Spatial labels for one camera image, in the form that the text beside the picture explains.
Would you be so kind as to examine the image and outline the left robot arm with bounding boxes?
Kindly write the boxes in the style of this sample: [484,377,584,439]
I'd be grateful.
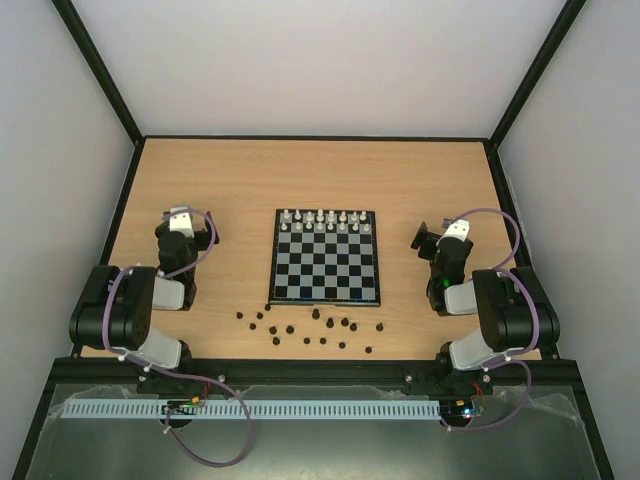
[69,206,219,393]

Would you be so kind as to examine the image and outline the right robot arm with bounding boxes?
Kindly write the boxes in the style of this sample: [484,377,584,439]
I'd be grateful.
[406,220,560,395]

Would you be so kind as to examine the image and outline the black and grey chessboard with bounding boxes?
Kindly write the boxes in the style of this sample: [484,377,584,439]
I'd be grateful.
[268,209,381,307]

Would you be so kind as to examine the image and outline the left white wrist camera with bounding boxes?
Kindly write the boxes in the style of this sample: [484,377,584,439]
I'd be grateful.
[163,205,194,238]

